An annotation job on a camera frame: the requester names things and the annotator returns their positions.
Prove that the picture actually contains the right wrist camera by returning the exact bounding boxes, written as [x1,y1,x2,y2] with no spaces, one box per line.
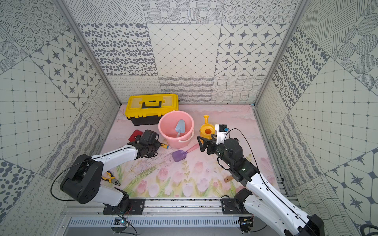
[215,124,229,145]

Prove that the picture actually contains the light blue trowel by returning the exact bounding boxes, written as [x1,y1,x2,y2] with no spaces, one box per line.
[175,119,186,138]

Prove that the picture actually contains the aluminium mounting rail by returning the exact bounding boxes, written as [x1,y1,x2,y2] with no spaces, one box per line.
[63,197,222,217]

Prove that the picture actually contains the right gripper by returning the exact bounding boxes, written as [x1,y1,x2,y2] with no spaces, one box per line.
[197,134,233,169]

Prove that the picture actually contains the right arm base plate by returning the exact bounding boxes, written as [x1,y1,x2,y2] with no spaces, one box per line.
[220,198,250,215]

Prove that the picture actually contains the red shovel wooden handle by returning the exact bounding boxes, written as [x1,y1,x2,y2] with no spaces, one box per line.
[129,130,143,142]

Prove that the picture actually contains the yellow toy watering can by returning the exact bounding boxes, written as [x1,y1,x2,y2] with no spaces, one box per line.
[200,115,216,140]

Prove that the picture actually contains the purple shovel pink handle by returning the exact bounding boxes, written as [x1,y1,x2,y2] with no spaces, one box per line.
[171,144,199,162]

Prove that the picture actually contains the floral pink table mat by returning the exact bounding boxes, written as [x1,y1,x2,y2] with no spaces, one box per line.
[111,105,282,197]

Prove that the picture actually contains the yellow black toolbox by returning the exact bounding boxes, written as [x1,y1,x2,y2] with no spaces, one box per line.
[125,93,179,126]

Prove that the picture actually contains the pink plastic bucket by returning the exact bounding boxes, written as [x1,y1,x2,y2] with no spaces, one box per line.
[158,111,195,149]

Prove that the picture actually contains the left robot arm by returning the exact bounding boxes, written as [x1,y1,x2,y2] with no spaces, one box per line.
[60,130,162,212]

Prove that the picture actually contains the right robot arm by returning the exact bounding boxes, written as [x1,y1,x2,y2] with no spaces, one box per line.
[197,136,325,236]

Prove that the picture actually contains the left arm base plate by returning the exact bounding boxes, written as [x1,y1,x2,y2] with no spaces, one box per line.
[103,198,146,215]

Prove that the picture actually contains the left controller board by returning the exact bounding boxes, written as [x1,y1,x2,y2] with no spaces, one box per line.
[111,217,129,233]

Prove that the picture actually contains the yellow black pliers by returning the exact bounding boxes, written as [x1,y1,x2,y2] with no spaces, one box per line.
[101,171,121,186]

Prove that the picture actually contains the right controller board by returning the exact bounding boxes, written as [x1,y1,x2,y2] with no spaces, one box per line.
[239,217,254,234]

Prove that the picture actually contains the green rake wooden handle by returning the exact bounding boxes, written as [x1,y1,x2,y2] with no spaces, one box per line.
[223,175,234,183]

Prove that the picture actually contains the controller board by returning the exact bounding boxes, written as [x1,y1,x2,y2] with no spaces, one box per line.
[111,217,129,233]
[239,217,254,234]

